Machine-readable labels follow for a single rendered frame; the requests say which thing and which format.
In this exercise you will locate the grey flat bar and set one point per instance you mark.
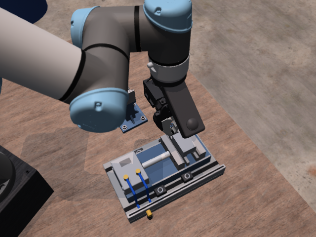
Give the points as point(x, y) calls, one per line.
point(185, 158)
point(195, 156)

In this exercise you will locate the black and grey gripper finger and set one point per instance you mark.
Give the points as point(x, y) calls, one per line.
point(163, 123)
point(174, 128)

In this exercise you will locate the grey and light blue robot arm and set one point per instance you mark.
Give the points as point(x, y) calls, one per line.
point(91, 75)

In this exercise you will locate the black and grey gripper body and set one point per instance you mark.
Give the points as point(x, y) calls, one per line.
point(155, 97)

